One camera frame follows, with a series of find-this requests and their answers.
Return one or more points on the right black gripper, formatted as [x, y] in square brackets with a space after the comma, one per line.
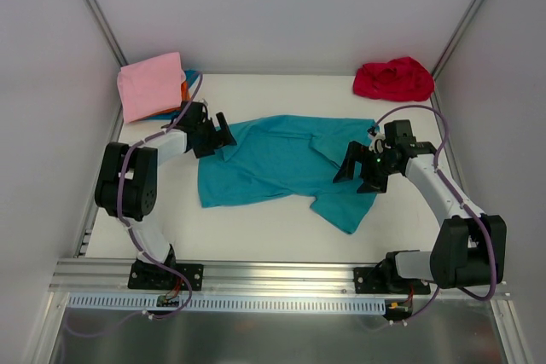
[368, 168]

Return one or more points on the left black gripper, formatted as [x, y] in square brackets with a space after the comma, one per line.
[209, 136]

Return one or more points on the teal t shirt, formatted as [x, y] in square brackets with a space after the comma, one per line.
[191, 77]
[287, 155]

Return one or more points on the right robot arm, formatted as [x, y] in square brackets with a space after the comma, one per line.
[470, 247]

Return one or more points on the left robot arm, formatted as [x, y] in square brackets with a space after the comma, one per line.
[127, 185]

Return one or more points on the folded orange t shirt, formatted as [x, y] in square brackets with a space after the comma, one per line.
[184, 97]

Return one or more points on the folded teal t shirt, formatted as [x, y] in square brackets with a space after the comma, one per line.
[191, 77]

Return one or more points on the folded pink t shirt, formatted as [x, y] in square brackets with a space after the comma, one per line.
[152, 86]

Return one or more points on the crumpled red t shirt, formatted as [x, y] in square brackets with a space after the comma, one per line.
[400, 80]

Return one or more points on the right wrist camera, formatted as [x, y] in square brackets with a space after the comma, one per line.
[377, 140]

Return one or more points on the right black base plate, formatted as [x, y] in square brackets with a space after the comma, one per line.
[373, 280]

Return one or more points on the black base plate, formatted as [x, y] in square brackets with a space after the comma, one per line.
[146, 276]
[373, 280]

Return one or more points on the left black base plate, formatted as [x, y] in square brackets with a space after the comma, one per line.
[146, 276]

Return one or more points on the white slotted cable duct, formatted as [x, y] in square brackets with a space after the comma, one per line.
[223, 303]

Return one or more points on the aluminium mounting rail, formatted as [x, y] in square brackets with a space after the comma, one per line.
[216, 277]

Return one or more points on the left aluminium frame post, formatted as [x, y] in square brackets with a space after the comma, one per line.
[106, 30]

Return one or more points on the aluminium frame post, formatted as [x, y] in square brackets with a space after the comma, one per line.
[106, 30]
[456, 37]

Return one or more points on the right aluminium frame post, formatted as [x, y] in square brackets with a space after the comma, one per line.
[456, 37]

